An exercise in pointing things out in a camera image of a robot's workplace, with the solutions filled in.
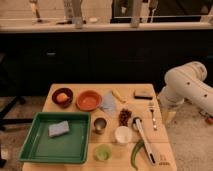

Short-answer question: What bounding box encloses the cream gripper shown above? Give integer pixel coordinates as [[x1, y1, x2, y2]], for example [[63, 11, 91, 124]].
[[161, 102, 177, 125]]

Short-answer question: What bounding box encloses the black and tan eraser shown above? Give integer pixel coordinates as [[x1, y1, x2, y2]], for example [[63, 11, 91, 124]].
[[134, 90, 153, 100]]

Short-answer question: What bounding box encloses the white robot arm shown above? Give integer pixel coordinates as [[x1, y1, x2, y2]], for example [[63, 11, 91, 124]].
[[157, 61, 213, 124]]

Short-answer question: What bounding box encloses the green plastic tray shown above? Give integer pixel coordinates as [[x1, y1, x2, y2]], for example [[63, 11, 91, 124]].
[[19, 112, 91, 164]]

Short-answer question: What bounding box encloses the red grape bunch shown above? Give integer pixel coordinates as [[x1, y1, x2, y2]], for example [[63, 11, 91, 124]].
[[119, 109, 132, 126]]

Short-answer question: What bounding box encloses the green chili pepper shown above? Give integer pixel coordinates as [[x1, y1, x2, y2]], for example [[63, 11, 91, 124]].
[[130, 139, 144, 170]]

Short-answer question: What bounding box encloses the white cup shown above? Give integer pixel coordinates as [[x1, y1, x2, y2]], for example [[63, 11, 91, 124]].
[[114, 126, 132, 145]]

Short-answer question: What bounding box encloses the yellow banana piece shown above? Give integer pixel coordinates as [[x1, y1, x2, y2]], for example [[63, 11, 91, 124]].
[[112, 89, 126, 103]]

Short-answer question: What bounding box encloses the grey cloth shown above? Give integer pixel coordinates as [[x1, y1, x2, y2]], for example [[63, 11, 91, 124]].
[[100, 91, 116, 116]]

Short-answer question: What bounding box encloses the small metal cup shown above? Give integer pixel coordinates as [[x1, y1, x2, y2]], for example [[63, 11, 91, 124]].
[[94, 118, 107, 134]]

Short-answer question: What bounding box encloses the green plastic cup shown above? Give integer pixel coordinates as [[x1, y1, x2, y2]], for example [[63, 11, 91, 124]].
[[94, 144, 111, 162]]

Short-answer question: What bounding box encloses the orange plastic bowl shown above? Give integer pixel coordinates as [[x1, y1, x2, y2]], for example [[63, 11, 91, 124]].
[[76, 90, 102, 111]]

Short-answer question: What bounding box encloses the dark red bowl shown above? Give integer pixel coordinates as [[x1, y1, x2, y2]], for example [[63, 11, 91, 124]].
[[52, 88, 73, 108]]

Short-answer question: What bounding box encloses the orange fruit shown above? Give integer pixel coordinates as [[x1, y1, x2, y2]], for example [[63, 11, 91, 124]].
[[56, 93, 68, 103]]

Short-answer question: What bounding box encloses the blue sponge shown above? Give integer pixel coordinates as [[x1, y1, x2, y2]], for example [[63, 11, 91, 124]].
[[48, 121, 69, 137]]

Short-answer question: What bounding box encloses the black office chair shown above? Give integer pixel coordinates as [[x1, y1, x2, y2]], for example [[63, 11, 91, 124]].
[[0, 53, 33, 131]]

